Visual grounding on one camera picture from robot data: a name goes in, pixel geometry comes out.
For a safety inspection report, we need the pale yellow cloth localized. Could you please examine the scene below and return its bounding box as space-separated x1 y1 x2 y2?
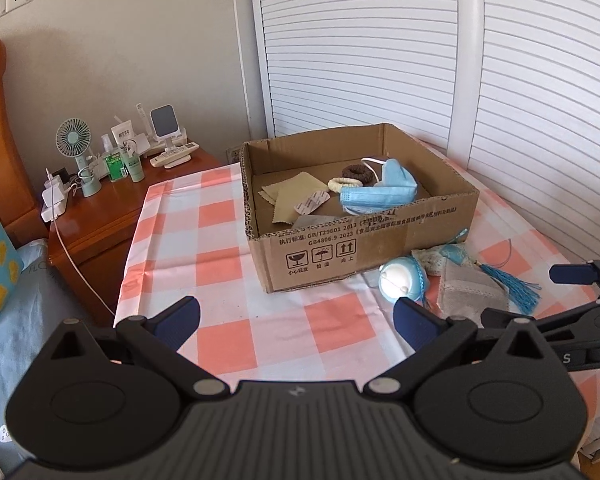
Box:
260 171 331 226

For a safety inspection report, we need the green sanitizer bottle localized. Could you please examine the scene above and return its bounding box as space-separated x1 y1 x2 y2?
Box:
101 133 129 182

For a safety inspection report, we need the white louvered closet door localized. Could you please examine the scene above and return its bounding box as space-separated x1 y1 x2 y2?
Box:
247 0 600 261

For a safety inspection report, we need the green desk fan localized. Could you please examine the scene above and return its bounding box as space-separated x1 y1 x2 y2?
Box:
55 117 103 197

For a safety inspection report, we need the wooden nightstand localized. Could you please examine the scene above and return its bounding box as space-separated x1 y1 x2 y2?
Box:
47 147 227 327

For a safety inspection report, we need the white charger plug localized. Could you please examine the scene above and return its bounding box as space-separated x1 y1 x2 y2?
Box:
42 177 67 207

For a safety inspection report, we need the grey cloth pouch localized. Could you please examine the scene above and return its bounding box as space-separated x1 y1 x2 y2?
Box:
437 258 511 319

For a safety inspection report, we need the white cosmetic tube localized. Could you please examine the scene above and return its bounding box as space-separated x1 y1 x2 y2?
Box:
111 121 135 147

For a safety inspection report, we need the white phone stand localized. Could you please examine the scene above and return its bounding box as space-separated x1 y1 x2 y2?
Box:
149 105 187 152

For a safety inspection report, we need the green cosmetic tube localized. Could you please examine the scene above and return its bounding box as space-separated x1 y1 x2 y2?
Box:
120 144 146 183

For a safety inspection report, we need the white cable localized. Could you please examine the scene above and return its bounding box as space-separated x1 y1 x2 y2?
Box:
45 170 117 317

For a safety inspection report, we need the blue printed bed sheet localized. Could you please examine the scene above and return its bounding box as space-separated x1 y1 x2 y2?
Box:
0 240 127 463

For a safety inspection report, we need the white power strip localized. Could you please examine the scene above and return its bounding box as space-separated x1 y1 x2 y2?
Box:
41 187 72 222

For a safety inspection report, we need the cream hair scrunchie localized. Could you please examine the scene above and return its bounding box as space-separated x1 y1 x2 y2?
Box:
327 176 366 194

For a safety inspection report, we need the wooden bed headboard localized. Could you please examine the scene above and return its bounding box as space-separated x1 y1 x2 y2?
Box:
0 35 49 247

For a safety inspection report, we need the brown hair scrunchie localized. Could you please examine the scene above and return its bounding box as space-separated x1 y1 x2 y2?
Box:
341 162 378 184

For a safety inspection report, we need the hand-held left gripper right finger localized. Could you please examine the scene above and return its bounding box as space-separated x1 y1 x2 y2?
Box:
362 296 548 402

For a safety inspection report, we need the white remote control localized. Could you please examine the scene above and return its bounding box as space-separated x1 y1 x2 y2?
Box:
150 142 200 169

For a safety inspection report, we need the grey pouch with blue tassel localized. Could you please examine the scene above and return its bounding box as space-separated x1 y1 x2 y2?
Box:
442 229 542 315

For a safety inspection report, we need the pink checked tablecloth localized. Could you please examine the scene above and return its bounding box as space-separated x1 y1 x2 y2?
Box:
114 140 600 413

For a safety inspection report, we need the floral fabric sachet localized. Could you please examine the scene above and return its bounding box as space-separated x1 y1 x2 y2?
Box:
411 246 452 277

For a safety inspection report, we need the white paper sachet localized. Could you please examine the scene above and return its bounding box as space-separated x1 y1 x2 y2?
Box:
292 190 331 214

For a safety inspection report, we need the brown cardboard box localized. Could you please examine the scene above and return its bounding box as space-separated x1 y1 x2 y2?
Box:
240 122 481 295

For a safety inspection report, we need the blue face mask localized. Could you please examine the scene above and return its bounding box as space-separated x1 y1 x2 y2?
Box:
340 185 419 216
361 156 419 194

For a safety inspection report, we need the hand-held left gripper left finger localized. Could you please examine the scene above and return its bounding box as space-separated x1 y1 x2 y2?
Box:
47 296 231 402

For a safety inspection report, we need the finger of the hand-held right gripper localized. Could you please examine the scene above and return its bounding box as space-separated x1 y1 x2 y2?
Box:
549 252 600 306
480 300 600 346

